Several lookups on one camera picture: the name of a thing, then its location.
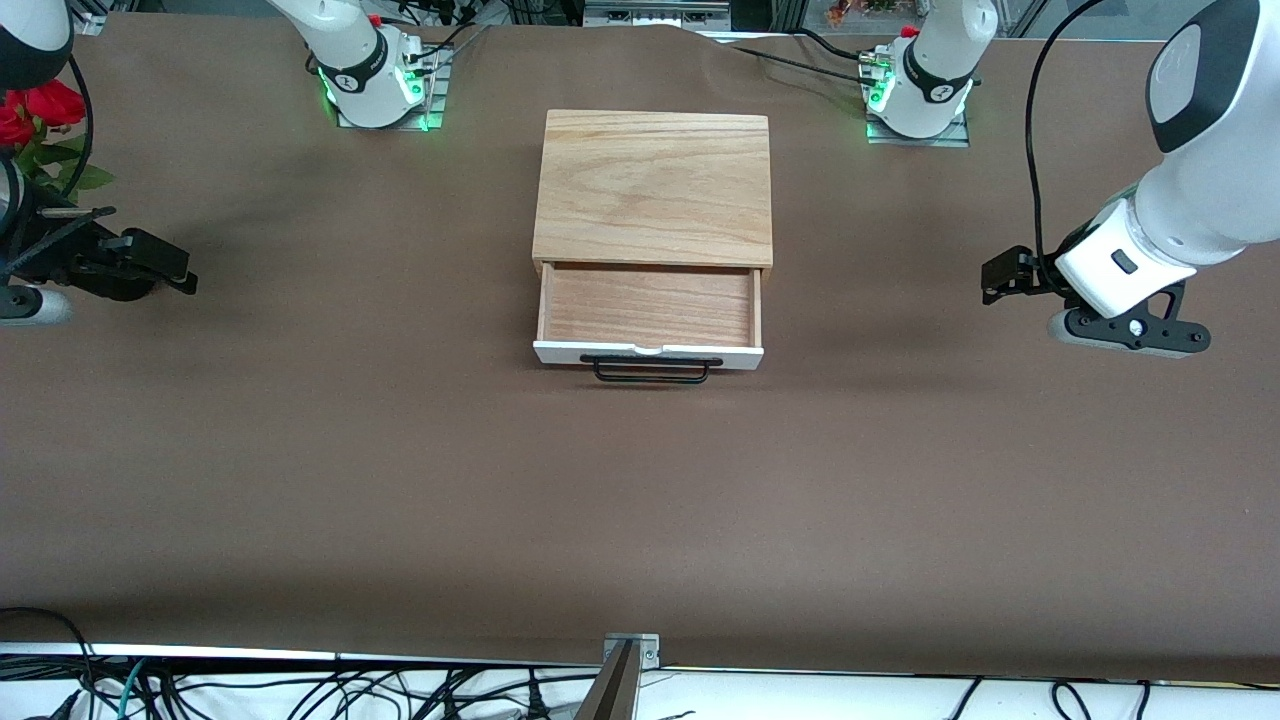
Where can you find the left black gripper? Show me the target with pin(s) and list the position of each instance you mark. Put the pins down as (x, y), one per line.
(1046, 274)

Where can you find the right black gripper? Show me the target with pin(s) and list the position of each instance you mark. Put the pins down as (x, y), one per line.
(62, 262)

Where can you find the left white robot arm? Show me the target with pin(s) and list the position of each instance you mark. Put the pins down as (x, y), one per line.
(1220, 190)

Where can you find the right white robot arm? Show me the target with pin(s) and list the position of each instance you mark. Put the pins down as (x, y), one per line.
(350, 50)

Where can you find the wooden drawer cabinet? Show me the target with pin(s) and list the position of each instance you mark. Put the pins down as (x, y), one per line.
(650, 190)

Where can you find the black cylindrical vase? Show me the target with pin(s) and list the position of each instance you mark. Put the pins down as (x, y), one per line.
(115, 291)

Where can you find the red rose bouquet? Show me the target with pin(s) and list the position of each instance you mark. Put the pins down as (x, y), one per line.
(50, 103)

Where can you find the brown table cover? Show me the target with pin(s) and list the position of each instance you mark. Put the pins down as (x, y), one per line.
(300, 450)

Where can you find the grey power strip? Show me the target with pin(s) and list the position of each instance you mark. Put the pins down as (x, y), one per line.
(655, 14)

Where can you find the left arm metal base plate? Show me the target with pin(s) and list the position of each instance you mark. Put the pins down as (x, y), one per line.
(950, 138)

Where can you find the aluminium frame profile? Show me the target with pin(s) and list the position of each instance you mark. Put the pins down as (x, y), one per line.
(90, 18)

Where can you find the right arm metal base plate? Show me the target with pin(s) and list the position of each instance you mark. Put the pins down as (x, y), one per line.
(440, 100)

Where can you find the small metal bracket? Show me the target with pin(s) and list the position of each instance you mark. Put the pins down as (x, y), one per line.
(648, 655)

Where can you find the dark camera support beam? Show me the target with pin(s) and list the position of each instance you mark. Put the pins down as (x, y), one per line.
(610, 695)

